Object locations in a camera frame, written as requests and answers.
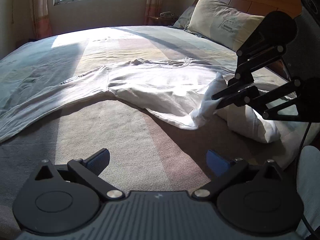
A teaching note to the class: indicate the beige printed pillow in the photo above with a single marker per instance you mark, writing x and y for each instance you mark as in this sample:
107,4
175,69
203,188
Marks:
220,20

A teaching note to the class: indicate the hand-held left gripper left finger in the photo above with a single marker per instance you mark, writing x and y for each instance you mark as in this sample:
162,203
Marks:
98,160

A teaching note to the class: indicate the wooden nightstand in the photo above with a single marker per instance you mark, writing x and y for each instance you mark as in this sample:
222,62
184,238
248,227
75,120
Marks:
160,21

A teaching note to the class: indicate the pink striped curtain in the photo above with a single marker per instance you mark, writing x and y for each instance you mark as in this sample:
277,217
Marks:
153,0
40,7

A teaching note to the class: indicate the white printed T-shirt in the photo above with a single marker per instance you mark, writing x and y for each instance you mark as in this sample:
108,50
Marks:
155,85

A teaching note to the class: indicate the patchwork bed sheet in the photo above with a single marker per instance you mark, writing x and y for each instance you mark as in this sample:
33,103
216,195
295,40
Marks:
112,135

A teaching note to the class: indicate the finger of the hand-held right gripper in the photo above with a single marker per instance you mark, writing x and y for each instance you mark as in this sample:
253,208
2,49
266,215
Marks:
250,62
275,97

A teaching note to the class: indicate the blue-grey pillow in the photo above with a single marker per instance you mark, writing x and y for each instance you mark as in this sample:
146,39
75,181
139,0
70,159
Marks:
183,18

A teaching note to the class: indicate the grey cloth bundle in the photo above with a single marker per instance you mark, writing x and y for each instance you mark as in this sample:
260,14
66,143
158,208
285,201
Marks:
167,14

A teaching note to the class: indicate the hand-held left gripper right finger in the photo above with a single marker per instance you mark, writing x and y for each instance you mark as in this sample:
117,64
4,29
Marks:
217,162

